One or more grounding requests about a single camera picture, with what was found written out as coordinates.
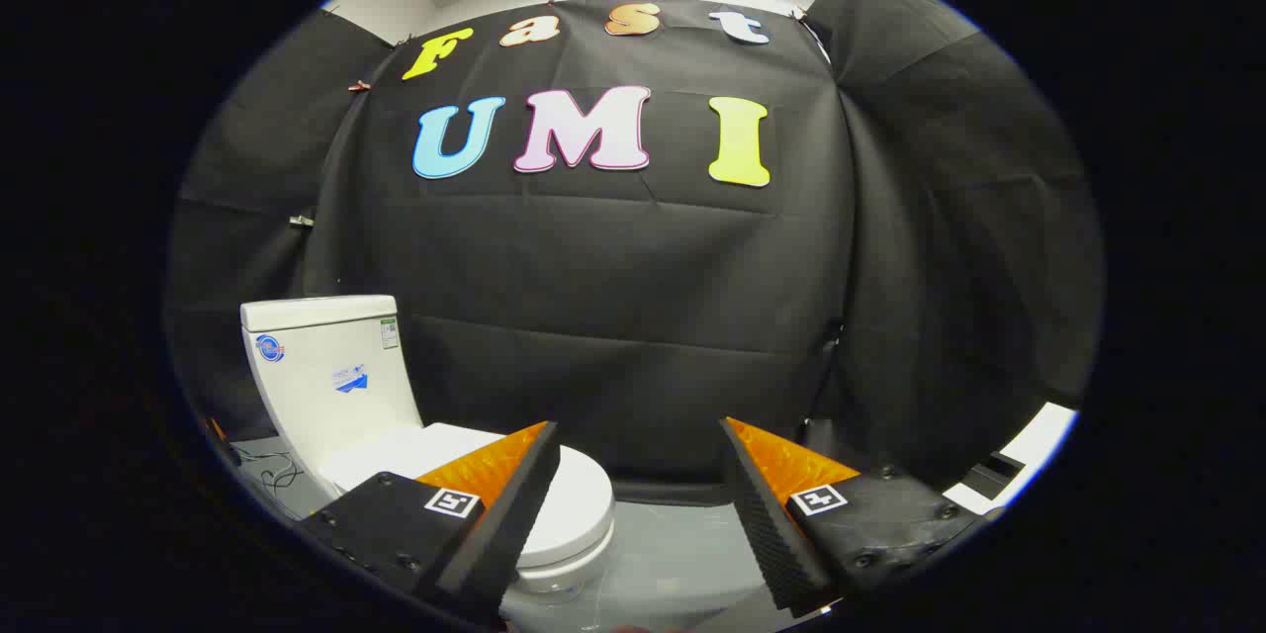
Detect white toilet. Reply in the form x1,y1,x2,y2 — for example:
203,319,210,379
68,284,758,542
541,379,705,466
240,295,616,599

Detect black floor cables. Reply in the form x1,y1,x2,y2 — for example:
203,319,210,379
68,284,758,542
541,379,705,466
232,445,304,493

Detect white panel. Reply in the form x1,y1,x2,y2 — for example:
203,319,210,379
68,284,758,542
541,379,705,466
943,403,1079,516

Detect white toilet lid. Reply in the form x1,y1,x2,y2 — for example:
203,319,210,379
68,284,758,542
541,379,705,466
321,422,616,570

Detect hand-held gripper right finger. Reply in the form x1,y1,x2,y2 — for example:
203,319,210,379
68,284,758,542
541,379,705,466
719,417,1000,614

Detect black backdrop cloth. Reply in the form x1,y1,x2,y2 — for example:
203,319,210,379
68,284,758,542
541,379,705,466
168,0,1104,507

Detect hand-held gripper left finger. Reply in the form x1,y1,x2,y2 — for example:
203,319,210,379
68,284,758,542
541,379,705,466
300,420,563,629

